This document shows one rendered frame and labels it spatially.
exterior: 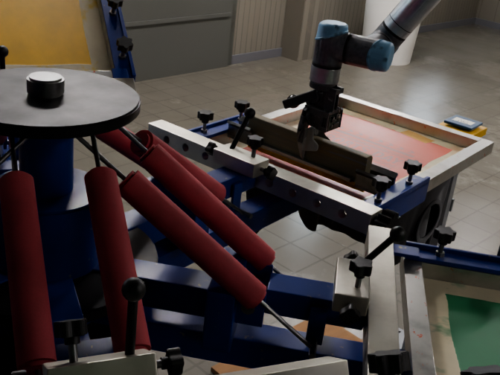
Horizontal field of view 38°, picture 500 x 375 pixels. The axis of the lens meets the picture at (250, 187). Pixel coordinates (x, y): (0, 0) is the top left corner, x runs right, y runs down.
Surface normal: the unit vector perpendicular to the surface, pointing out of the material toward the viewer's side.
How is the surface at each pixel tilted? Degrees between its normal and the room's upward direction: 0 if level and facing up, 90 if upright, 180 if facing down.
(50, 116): 0
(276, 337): 0
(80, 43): 32
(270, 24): 90
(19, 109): 0
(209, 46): 90
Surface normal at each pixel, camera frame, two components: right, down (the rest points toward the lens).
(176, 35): 0.72, 0.36
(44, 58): 0.28, -0.54
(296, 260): 0.11, -0.91
